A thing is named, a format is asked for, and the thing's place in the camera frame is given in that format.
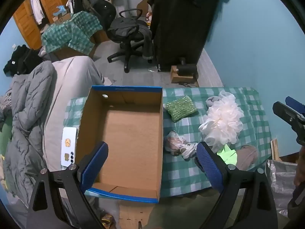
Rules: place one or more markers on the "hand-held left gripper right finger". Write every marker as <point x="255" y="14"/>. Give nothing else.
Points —
<point x="209" y="167"/>

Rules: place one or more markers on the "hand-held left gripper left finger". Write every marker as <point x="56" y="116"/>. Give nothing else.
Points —
<point x="94" y="164"/>

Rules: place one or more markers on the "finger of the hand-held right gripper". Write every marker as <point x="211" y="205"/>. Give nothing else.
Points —
<point x="286" y="115"/>
<point x="295" y="103"/>

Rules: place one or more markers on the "neon green cloth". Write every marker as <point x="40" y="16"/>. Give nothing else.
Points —
<point x="228" y="156"/>

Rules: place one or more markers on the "white mesh bath pouf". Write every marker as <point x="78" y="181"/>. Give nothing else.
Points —
<point x="224" y="121"/>

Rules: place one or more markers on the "blue-rimmed cardboard box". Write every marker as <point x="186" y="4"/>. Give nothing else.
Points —
<point x="133" y="136"/>

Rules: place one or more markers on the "green sparkly scrub pad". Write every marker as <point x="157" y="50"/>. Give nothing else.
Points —
<point x="181" y="108"/>

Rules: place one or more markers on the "beige soft cloth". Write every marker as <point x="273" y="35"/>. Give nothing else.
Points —
<point x="246" y="156"/>

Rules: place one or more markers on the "person's right hand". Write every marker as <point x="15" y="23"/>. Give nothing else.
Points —
<point x="299" y="170"/>

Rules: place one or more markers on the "green checked tablecloth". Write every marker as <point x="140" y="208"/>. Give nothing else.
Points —
<point x="190" y="176"/>

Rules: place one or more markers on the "wooden board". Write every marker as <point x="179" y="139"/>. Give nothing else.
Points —
<point x="275" y="150"/>

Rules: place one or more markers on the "white smartphone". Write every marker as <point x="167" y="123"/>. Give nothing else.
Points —
<point x="69" y="133"/>

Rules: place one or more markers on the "crumpled plastic bag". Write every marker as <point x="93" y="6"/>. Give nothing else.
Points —
<point x="175" y="143"/>

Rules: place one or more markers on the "silver trash bag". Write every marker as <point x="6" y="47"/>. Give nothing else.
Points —
<point x="278" y="179"/>

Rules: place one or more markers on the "person's olive trousers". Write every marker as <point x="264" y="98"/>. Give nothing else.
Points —
<point x="181" y="212"/>

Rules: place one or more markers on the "grey rolled sock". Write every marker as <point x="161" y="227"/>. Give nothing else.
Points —
<point x="211" y="101"/>

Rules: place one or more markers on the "grey quilted duvet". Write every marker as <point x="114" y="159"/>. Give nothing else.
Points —
<point x="26" y="114"/>

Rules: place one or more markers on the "grey covered mattress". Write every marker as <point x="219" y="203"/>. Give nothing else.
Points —
<point x="71" y="81"/>

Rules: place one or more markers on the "small cardboard box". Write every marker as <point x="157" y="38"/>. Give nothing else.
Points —
<point x="177" y="77"/>

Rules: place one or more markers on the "striped cloth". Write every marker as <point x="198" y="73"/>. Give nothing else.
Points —
<point x="4" y="105"/>

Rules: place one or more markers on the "large cardboard box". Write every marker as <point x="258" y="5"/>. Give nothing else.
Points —
<point x="101" y="36"/>
<point x="69" y="52"/>

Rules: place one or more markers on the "black office chair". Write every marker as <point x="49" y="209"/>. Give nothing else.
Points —
<point x="127" y="52"/>

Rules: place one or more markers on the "black clothes pile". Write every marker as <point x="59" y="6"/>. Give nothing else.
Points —
<point x="21" y="57"/>

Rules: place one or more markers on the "green checked cloth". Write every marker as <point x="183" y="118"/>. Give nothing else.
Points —
<point x="71" y="33"/>

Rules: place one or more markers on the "tall black cabinet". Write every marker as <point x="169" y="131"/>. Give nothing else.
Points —
<point x="181" y="28"/>

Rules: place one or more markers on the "dark grey clothes on chair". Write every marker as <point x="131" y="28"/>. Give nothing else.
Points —
<point x="124" y="27"/>

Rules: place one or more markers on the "black suitcase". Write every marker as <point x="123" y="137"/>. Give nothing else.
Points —
<point x="104" y="10"/>

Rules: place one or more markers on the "dark hanging clothes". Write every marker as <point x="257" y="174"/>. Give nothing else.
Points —
<point x="83" y="1"/>

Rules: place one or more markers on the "white hanging shirt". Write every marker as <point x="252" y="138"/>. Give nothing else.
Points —
<point x="37" y="7"/>

